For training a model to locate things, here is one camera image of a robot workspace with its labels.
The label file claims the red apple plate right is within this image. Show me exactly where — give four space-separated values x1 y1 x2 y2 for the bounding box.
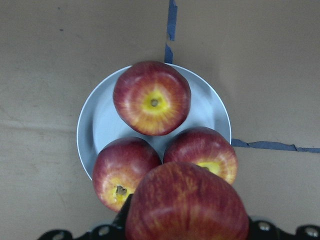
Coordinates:
163 126 238 184

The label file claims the yellowish red apple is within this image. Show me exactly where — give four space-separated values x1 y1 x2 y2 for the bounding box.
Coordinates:
125 162 249 240

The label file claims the red apple plate front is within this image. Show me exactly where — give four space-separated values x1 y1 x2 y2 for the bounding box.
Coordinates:
113 61 192 136

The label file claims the red apple on plate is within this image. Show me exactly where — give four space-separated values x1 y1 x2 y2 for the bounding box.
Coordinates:
92 137 162 212

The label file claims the red apple plate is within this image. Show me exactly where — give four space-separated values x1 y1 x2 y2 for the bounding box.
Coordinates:
163 126 238 184
113 61 192 136

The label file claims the white round plate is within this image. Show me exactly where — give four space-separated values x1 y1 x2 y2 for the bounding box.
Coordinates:
76 65 232 178

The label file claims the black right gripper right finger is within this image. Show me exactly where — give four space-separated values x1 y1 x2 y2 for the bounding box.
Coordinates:
247 217 320 240

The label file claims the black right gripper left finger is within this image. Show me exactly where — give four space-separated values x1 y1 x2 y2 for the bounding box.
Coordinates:
38 194 133 240

